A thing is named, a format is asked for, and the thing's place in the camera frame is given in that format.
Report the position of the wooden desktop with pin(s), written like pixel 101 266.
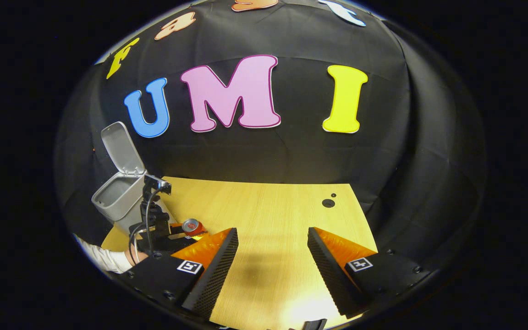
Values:
pixel 268 215

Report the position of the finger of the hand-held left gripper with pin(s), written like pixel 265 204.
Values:
pixel 176 226
pixel 197 237

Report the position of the black backdrop cloth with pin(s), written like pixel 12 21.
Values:
pixel 291 151

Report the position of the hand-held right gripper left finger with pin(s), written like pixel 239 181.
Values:
pixel 216 270

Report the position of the red pop can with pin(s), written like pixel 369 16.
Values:
pixel 193 227

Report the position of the white desktop garbage bin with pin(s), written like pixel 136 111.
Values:
pixel 119 192

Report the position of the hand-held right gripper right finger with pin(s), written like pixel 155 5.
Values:
pixel 326 268

